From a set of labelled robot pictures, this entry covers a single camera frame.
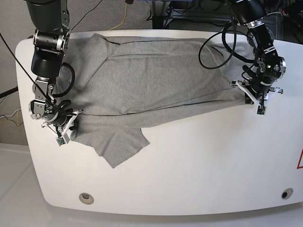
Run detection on black table leg post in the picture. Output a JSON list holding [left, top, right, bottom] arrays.
[[152, 16, 164, 29]]

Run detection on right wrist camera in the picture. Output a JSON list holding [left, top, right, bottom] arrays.
[[56, 134, 70, 146]]

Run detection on yellow cable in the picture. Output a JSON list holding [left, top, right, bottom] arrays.
[[108, 4, 128, 31]]

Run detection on red triangle sticker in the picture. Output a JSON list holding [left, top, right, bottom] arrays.
[[297, 150, 303, 169]]

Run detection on aluminium frame rail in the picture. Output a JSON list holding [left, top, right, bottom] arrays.
[[171, 10, 230, 26]]

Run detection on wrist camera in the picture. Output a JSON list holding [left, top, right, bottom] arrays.
[[257, 105, 266, 115], [56, 134, 70, 146]]

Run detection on grey T-shirt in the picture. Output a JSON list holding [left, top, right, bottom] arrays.
[[64, 34, 245, 167]]

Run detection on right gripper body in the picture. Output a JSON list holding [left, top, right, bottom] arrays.
[[41, 109, 84, 137]]

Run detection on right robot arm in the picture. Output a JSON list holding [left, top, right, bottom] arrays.
[[27, 0, 80, 145]]

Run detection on black table mount hole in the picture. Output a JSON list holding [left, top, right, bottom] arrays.
[[281, 188, 294, 200]]

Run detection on white and yellow floor cables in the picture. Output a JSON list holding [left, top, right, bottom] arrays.
[[0, 108, 23, 127]]

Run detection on grey table grommet hole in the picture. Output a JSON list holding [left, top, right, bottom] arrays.
[[79, 193, 94, 205]]

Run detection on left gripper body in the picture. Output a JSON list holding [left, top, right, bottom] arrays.
[[231, 80, 284, 106]]

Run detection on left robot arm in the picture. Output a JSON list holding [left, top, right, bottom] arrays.
[[217, 0, 286, 114]]

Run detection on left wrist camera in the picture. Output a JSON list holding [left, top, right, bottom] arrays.
[[257, 105, 266, 115]]

